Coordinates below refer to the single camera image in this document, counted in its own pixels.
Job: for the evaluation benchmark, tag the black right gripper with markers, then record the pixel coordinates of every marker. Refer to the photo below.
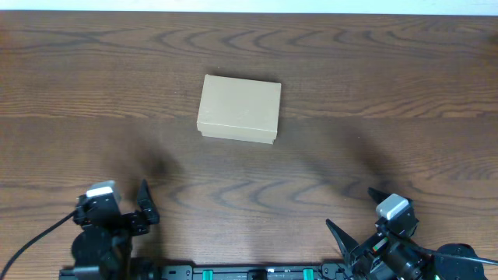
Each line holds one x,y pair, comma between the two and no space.
368,246

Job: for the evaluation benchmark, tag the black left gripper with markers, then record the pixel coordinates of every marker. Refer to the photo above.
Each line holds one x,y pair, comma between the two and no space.
127,220

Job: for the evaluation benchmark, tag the cardboard box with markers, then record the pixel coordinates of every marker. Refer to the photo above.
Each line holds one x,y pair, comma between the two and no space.
239,109

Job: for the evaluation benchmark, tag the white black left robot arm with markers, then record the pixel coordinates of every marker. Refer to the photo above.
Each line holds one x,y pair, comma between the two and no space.
103,250

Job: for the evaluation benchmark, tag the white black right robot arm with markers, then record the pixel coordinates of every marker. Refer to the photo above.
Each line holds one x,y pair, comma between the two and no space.
452,261

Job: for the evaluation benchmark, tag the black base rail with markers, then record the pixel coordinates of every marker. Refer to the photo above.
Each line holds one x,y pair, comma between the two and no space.
327,271

